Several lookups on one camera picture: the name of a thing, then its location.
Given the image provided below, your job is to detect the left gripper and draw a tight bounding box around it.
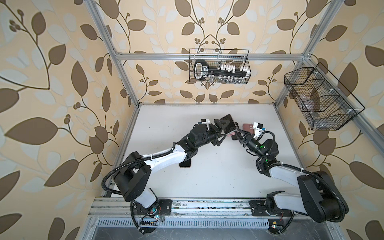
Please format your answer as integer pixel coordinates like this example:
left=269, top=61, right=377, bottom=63
left=194, top=118, right=230, bottom=150

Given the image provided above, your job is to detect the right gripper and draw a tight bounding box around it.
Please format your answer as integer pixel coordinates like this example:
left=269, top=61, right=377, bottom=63
left=234, top=128, right=265, bottom=162

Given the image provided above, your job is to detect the phone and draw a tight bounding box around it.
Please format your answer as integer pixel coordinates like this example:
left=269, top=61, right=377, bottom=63
left=233, top=122, right=241, bottom=135
left=220, top=114, right=236, bottom=134
left=179, top=160, right=192, bottom=168

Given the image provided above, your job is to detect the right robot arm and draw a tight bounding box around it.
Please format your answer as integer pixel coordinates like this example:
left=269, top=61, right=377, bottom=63
left=234, top=130, right=349, bottom=223

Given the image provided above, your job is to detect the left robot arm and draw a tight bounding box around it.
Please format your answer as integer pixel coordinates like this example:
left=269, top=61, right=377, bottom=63
left=101, top=118, right=237, bottom=209

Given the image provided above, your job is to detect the socket set on black rail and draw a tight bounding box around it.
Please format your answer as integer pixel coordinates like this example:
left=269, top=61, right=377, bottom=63
left=192, top=60, right=251, bottom=82

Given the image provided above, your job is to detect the back wire basket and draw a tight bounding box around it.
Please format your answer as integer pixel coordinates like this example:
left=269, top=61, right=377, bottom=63
left=189, top=48, right=252, bottom=85

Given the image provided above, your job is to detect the wire basket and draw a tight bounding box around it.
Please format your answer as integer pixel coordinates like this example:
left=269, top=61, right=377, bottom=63
left=189, top=48, right=252, bottom=85
left=284, top=63, right=366, bottom=131

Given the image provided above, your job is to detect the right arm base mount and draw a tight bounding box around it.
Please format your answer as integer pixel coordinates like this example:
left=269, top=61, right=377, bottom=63
left=249, top=199, right=295, bottom=235

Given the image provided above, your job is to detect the right wire basket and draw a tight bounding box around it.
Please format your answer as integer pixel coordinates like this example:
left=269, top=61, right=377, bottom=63
left=284, top=63, right=366, bottom=131

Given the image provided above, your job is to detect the aluminium frame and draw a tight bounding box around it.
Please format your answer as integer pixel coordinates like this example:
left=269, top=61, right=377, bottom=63
left=80, top=0, right=384, bottom=240

